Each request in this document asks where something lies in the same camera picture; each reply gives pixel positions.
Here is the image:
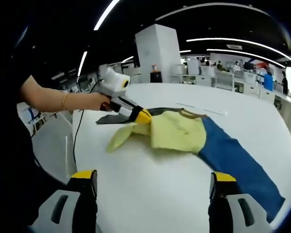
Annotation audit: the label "long curved ceiling light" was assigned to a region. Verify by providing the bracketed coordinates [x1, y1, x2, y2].
[186, 37, 291, 58]
[207, 48, 286, 67]

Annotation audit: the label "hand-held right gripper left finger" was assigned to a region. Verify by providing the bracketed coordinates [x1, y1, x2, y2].
[30, 169, 98, 233]

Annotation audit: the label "yellow blue black garment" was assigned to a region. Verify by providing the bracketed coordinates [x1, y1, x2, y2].
[96, 107, 286, 223]

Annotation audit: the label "blue barrel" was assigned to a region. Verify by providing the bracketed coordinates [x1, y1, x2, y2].
[264, 73, 274, 91]

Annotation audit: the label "white square pillar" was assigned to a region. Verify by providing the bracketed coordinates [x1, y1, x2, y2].
[135, 23, 182, 83]

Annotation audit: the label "row of white office desks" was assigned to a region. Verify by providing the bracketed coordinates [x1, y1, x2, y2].
[171, 57, 291, 136]

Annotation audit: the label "wide bright ceiling light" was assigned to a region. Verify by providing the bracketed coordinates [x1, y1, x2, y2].
[94, 0, 121, 31]

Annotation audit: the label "person's dark clothing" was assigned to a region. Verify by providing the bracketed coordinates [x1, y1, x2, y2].
[0, 72, 72, 233]

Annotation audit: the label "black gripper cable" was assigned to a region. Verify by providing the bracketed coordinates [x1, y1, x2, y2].
[72, 109, 84, 168]

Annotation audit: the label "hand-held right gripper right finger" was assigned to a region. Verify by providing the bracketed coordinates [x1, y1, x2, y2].
[208, 171, 269, 233]

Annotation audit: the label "short ceiling light strip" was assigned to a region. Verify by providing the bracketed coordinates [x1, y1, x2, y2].
[77, 50, 88, 76]

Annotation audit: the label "person's left hand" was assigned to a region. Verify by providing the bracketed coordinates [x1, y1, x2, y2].
[87, 93, 112, 112]

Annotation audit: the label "black cabinet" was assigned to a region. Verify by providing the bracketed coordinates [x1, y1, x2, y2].
[150, 71, 163, 83]

